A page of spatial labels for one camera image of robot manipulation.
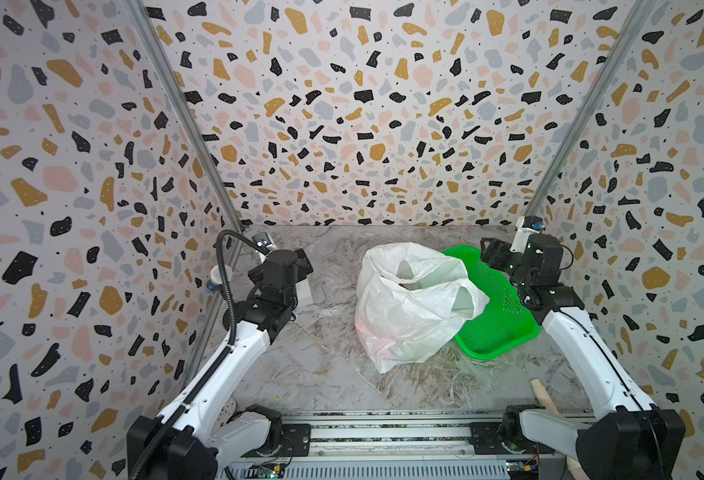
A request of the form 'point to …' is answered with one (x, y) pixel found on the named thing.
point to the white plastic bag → (414, 302)
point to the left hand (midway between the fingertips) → (283, 251)
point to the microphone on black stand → (216, 280)
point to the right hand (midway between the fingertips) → (491, 235)
